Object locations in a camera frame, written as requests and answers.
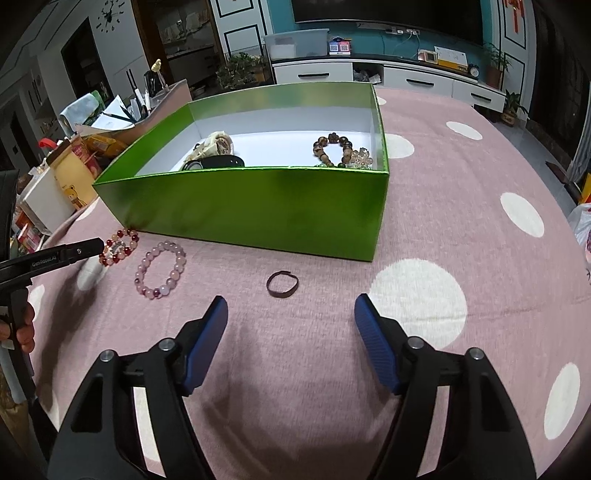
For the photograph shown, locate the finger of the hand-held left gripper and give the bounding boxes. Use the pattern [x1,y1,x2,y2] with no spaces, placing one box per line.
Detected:
[55,237,106,269]

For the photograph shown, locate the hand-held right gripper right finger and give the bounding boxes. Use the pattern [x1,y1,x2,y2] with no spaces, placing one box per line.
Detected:
[354,293,541,480]

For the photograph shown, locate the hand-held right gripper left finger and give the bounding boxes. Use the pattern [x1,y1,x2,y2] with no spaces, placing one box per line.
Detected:
[46,295,229,480]

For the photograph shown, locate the red bead bracelet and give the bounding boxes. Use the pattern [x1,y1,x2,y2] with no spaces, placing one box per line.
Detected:
[99,228,140,267]

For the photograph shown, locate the pink bead bracelet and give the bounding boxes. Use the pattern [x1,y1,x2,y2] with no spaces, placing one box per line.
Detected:
[135,241,187,300]

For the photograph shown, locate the dark brown ring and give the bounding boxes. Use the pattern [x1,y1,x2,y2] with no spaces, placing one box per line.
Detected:
[267,271,298,298]

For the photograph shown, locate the green cardboard box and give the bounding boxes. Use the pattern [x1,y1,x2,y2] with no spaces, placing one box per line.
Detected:
[92,82,391,263]

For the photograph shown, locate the white wrist watch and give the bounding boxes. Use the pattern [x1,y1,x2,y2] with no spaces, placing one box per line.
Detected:
[191,134,222,163]

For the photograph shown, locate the black wrist band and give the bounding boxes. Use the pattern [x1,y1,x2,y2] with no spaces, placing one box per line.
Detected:
[181,155,245,171]

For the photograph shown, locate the wooden bead bracelet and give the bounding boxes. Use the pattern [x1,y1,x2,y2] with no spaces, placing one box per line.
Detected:
[313,132,354,168]

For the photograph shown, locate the person's left hand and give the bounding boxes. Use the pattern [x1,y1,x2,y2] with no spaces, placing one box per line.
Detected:
[0,302,36,354]

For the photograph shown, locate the white plastic container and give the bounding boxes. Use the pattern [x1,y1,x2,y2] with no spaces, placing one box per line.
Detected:
[21,171,77,236]

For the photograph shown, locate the yellow bear print container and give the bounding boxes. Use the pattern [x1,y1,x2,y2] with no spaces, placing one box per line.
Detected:
[46,136,100,210]

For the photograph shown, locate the pink polka dot tablecloth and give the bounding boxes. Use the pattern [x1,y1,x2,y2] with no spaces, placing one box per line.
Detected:
[28,85,591,480]

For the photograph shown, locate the orange snack packet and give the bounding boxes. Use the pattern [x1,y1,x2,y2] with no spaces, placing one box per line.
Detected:
[85,134,127,155]

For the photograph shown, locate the green white rolled cloth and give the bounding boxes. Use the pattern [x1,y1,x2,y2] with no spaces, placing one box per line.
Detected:
[59,92,100,132]

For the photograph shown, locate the pink storage box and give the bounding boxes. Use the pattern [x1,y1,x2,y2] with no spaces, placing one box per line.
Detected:
[76,78,192,139]

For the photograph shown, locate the white plastic bag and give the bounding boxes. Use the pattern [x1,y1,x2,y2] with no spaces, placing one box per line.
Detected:
[568,203,591,264]

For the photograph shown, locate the potted plants on rack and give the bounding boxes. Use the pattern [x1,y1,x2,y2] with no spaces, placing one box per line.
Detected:
[216,52,269,90]

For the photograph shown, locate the white television cabinet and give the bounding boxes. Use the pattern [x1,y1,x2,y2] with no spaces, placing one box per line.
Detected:
[271,58,506,114]

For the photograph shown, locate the small potted plant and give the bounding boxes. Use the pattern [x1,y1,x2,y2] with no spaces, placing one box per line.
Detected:
[499,90,529,127]

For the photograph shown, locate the yellow desk calendar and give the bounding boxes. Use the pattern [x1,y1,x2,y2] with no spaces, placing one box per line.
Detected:
[434,46,469,70]

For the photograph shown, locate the clear plastic storage bin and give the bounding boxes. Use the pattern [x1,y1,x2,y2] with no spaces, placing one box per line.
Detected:
[264,28,331,61]

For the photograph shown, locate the tall potted plant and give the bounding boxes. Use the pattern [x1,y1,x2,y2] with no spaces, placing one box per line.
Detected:
[482,42,513,90]

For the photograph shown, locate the black television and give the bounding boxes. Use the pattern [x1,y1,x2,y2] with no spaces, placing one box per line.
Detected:
[291,0,483,26]

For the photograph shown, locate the black wall clock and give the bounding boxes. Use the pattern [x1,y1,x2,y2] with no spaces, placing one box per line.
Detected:
[95,0,127,33]

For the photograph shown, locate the red wall decoration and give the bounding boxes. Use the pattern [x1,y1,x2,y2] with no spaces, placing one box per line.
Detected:
[502,0,527,28]

